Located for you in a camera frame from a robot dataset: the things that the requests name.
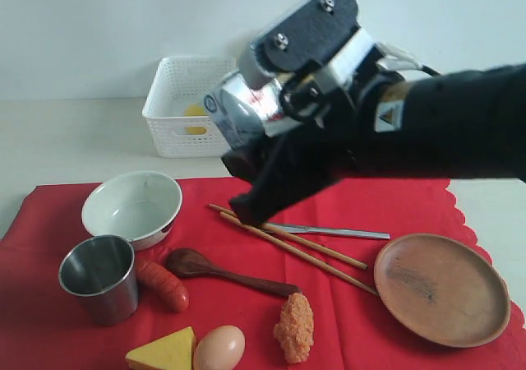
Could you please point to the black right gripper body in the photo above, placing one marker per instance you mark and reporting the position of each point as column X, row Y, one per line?
column 335, row 104

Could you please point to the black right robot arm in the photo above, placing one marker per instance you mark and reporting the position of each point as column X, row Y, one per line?
column 462, row 125

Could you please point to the lower wooden chopstick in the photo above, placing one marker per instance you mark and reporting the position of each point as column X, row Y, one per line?
column 303, row 255

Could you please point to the dark wooden spoon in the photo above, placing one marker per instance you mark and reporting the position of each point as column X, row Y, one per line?
column 188, row 263

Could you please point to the red sausage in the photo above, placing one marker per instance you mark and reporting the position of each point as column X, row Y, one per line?
column 164, row 283

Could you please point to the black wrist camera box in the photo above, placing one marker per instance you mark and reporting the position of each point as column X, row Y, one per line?
column 306, row 38

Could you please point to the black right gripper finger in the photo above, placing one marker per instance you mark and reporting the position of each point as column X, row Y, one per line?
column 298, row 170
column 248, row 162

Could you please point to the silver metal knife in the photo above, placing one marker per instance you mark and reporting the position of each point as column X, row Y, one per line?
column 304, row 229

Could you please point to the wooden chopstick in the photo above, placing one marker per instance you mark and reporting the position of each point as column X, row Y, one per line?
column 303, row 255
column 291, row 237

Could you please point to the blue white milk carton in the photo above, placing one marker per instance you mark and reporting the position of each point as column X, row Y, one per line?
column 243, row 115

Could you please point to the white perforated plastic basket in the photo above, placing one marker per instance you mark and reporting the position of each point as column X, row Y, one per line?
column 174, row 110

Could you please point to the red table cloth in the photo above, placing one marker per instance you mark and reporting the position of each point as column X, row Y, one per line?
column 43, row 327

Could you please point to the brown egg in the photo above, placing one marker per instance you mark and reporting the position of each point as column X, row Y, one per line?
column 220, row 349

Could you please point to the stainless steel cup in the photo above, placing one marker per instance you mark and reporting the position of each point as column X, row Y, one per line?
column 100, row 273

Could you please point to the orange fried chicken piece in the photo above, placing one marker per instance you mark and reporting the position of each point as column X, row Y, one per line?
column 295, row 329

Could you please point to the upper wooden chopstick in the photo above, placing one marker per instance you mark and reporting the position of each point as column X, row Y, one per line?
column 291, row 237

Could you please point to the brown wooden plate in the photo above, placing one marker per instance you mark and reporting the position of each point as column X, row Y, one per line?
column 442, row 290

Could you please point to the yellow cheese wedge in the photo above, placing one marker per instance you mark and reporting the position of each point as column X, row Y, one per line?
column 171, row 352

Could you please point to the white ceramic bowl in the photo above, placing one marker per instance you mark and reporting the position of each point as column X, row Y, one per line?
column 140, row 207

